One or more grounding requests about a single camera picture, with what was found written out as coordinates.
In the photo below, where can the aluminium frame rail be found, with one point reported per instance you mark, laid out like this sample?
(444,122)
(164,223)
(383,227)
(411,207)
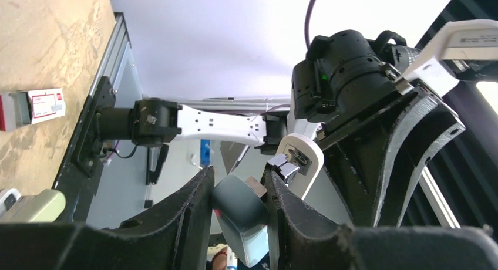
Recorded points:
(118,64)

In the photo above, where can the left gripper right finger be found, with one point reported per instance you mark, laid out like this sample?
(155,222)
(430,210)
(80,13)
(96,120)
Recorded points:
(301,238)

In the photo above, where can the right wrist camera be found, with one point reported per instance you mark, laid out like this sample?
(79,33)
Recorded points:
(461,51)

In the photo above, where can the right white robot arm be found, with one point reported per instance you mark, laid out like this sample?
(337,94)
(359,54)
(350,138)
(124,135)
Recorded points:
(331,62)

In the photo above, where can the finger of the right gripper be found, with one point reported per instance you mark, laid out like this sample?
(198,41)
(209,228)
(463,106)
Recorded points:
(375,160)

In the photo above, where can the light blue stapler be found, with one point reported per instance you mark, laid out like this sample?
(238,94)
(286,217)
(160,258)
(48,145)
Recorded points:
(240,207)

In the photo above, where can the red white staple box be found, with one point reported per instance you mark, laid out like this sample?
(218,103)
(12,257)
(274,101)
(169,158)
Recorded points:
(28,107)

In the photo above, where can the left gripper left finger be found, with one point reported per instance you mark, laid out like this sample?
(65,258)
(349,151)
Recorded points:
(172,234)

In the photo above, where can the green white stapler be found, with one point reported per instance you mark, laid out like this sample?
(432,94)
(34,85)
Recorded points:
(43,207)

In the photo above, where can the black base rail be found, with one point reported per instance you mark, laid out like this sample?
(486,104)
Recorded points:
(80,171)

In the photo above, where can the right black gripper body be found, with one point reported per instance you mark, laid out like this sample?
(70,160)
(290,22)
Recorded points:
(372,116)

